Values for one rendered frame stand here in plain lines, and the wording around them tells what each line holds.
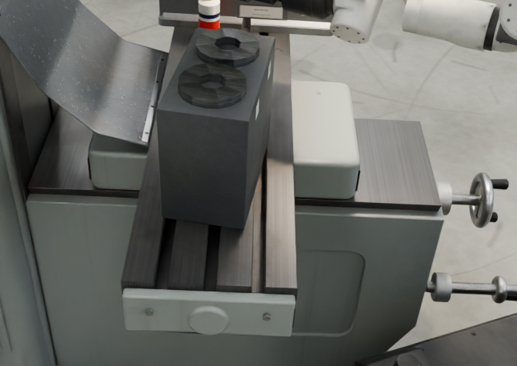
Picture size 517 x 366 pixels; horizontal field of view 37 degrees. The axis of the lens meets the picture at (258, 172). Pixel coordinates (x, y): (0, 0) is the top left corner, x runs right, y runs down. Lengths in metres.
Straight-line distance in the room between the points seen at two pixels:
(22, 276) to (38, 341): 0.20
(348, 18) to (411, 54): 2.23
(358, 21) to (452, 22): 0.14
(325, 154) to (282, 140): 0.18
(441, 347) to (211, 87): 0.68
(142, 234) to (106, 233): 0.44
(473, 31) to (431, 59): 2.24
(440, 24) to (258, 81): 0.32
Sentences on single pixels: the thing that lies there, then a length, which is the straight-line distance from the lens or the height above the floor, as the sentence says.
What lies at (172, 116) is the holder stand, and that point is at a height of 1.12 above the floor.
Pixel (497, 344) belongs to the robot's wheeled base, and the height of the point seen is 0.59.
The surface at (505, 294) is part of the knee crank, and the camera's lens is 1.64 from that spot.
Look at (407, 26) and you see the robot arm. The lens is 1.22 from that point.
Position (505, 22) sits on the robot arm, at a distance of 1.15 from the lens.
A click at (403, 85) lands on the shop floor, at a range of 3.20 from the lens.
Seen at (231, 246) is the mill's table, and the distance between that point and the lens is 1.04.
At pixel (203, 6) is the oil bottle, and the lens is 1.44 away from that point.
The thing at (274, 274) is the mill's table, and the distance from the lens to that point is 1.01.
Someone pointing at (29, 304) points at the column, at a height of 0.47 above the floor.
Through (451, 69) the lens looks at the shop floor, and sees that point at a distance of 3.37.
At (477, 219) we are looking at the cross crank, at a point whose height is 0.61.
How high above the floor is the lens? 1.67
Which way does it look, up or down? 39 degrees down
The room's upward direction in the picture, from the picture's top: 3 degrees clockwise
